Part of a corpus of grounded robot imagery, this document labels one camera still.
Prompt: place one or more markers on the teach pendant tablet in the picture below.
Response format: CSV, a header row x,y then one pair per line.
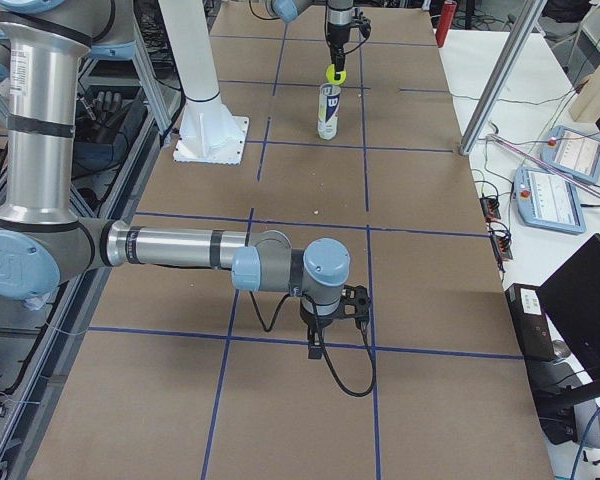
x,y
573,152
546,201

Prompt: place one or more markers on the red cylinder tube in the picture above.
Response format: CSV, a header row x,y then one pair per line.
x,y
445,21

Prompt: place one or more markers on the near teach pendant tablet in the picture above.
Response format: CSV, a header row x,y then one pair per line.
x,y
546,201

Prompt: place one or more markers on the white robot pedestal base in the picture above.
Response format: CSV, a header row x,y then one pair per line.
x,y
208,132

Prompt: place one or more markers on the black laptop computer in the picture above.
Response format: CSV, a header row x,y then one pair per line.
x,y
570,300

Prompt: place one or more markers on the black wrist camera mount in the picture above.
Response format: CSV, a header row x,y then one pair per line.
x,y
355,303

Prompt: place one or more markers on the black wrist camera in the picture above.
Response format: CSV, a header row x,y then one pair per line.
x,y
363,24

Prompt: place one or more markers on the far teach pendant tablet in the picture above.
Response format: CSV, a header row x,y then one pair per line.
x,y
573,152

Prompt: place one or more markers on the yellow Wilson tennis ball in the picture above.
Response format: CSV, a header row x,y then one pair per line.
x,y
334,76

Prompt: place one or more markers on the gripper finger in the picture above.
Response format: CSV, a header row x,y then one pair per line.
x,y
338,58

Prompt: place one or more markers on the reach grabber stick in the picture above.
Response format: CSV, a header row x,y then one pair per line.
x,y
541,163

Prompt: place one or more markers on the aluminium frame post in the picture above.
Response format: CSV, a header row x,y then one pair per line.
x,y
510,52

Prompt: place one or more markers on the clear tennis ball can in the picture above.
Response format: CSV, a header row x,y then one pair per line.
x,y
328,110

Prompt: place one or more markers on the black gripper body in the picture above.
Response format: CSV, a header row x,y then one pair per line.
x,y
337,36
316,320

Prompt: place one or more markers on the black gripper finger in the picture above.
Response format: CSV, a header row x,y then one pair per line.
x,y
315,350

